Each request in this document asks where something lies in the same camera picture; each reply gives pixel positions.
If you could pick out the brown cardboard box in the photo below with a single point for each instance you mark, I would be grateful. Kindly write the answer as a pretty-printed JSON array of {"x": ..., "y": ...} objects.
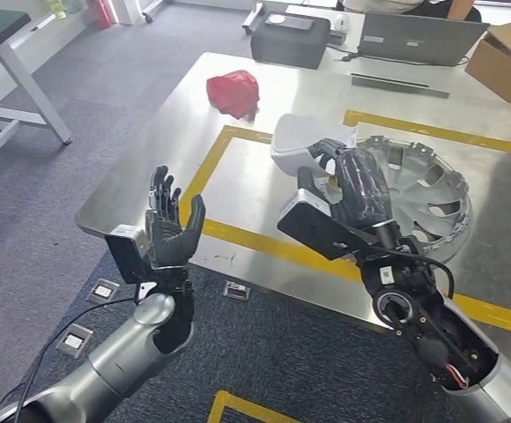
[{"x": 502, "y": 70}]

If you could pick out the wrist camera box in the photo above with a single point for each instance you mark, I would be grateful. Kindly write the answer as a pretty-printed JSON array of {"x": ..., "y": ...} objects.
[
  {"x": 121, "y": 257},
  {"x": 312, "y": 227}
]

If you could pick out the red fire extinguisher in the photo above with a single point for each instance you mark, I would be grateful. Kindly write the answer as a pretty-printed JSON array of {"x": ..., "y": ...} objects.
[{"x": 101, "y": 14}]

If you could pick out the silver bar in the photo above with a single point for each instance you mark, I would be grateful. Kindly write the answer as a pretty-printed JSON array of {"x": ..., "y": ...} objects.
[{"x": 252, "y": 18}]

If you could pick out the white curved plastic part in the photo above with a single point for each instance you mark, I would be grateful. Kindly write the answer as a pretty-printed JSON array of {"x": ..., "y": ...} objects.
[{"x": 295, "y": 134}]

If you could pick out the person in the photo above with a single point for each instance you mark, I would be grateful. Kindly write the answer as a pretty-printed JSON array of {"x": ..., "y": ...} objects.
[{"x": 383, "y": 4}]

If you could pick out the white computer mouse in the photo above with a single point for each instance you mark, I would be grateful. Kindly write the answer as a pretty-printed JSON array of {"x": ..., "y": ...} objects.
[{"x": 340, "y": 22}]

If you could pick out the dark metal bar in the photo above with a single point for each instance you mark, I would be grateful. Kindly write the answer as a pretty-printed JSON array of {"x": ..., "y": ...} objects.
[{"x": 396, "y": 84}]

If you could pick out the stainless steel workbench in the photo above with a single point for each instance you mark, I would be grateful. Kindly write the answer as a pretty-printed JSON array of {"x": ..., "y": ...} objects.
[{"x": 149, "y": 175}]

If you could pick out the grey plastic wheel cover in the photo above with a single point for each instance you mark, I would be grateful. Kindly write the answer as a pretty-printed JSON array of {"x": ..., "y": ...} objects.
[{"x": 432, "y": 192}]

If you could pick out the grey laptop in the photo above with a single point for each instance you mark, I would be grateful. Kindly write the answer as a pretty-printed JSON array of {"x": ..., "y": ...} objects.
[{"x": 418, "y": 38}]

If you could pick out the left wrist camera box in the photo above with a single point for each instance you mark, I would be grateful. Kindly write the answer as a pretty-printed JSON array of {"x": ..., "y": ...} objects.
[{"x": 121, "y": 257}]

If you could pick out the red crumpled cloth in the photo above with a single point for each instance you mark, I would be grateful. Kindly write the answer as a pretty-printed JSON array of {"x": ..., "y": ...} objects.
[{"x": 233, "y": 93}]

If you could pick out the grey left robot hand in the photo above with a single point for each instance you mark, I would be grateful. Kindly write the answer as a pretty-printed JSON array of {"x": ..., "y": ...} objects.
[{"x": 167, "y": 245}]

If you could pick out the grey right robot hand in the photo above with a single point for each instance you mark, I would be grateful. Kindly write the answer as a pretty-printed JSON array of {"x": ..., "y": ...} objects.
[{"x": 363, "y": 189}]

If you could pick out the metal floor outlet plate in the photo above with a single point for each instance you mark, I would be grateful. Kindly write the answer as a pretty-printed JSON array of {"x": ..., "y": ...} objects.
[
  {"x": 237, "y": 291},
  {"x": 103, "y": 291},
  {"x": 74, "y": 341}
]

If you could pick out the yellow floor tape square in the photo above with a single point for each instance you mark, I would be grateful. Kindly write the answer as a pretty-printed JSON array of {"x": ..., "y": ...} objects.
[{"x": 238, "y": 402}]

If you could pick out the black hard case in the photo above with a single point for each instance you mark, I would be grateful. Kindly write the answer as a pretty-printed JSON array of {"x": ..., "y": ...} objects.
[{"x": 290, "y": 46}]

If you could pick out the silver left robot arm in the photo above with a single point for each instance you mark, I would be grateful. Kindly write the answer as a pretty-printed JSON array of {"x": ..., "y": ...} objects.
[{"x": 123, "y": 356}]

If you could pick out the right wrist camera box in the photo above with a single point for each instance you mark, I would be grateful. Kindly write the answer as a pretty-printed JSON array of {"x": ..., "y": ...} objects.
[{"x": 312, "y": 227}]

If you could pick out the white back desk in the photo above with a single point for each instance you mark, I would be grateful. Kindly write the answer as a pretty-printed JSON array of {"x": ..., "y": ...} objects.
[{"x": 348, "y": 44}]

